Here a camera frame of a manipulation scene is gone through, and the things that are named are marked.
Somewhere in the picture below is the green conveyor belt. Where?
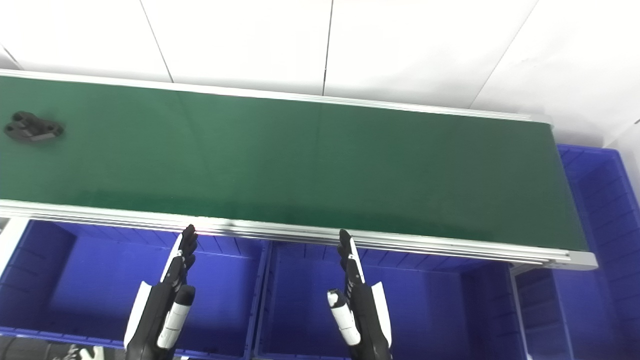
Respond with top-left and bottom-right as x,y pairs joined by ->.
0,69 -> 599,271

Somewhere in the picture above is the black flange part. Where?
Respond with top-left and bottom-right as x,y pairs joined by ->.
4,110 -> 65,144

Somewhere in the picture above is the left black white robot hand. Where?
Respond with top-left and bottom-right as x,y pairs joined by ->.
123,224 -> 199,360

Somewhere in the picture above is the blue plastic bin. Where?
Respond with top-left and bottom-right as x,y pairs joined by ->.
0,219 -> 269,360
254,240 -> 527,360
515,144 -> 640,360

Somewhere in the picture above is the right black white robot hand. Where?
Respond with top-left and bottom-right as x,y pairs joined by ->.
327,229 -> 393,360

